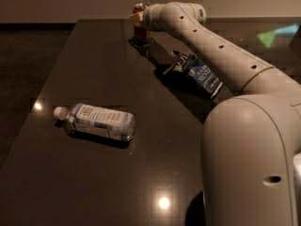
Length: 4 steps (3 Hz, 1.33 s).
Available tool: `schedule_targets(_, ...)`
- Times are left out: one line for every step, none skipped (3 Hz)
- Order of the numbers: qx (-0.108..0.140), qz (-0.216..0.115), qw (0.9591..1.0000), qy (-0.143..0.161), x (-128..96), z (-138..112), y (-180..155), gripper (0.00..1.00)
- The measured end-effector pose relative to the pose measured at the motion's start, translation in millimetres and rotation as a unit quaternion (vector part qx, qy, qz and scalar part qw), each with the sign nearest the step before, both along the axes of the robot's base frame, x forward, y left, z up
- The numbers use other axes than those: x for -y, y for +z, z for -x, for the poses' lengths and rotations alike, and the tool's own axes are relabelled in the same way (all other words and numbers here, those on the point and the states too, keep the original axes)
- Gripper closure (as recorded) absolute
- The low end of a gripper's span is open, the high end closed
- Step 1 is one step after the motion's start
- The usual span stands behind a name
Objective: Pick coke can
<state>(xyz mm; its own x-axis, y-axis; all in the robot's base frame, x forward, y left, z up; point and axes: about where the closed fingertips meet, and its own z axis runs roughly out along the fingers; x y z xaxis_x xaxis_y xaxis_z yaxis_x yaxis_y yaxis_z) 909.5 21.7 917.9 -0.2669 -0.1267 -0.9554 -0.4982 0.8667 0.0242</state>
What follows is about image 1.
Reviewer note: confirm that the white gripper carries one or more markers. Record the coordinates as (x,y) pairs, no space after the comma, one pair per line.
(147,17)

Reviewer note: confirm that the red coke can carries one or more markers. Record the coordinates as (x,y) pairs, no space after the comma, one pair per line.
(140,32)

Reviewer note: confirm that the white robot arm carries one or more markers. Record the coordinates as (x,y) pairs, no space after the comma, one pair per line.
(251,143)

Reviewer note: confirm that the blue chip bag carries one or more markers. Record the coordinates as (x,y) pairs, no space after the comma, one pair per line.
(196,71)

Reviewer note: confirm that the clear plastic water bottle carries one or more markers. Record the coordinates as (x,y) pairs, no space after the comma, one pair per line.
(97,121)

